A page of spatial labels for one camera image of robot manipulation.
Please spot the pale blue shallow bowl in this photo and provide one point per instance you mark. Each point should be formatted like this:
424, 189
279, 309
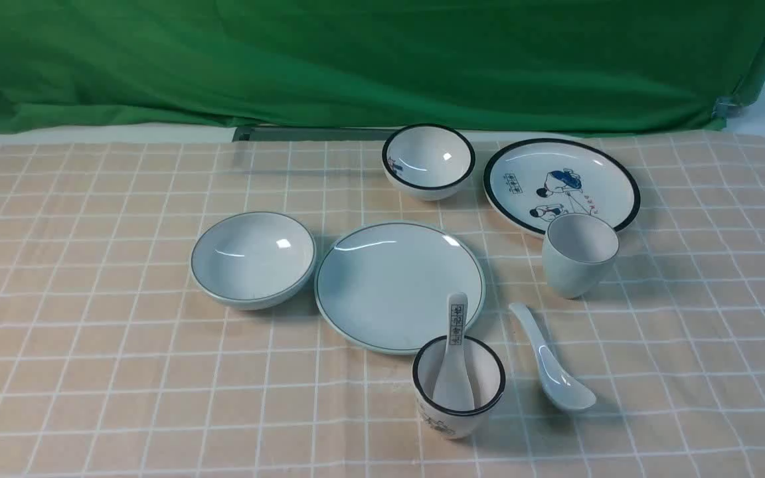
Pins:
253, 261

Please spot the plain white ceramic spoon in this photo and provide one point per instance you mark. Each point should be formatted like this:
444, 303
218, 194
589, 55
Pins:
560, 387

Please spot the pale blue handleless cup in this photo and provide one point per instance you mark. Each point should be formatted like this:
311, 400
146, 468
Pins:
578, 250

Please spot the pale blue flat plate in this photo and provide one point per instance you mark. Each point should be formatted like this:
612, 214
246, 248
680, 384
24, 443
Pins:
384, 287

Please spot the white spoon with characters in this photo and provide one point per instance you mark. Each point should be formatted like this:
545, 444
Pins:
452, 387

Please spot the black-rimmed printed white cup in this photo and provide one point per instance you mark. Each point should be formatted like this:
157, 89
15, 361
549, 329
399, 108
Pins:
487, 378

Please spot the small black-rimmed white bowl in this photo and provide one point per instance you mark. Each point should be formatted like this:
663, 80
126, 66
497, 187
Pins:
428, 161

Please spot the cartoon-printed black-rimmed plate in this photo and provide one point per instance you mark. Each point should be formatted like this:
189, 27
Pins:
532, 182

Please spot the green backdrop cloth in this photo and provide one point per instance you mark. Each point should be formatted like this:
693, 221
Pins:
579, 67

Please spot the metal backdrop clamp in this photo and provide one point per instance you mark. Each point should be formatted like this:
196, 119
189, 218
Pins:
726, 107

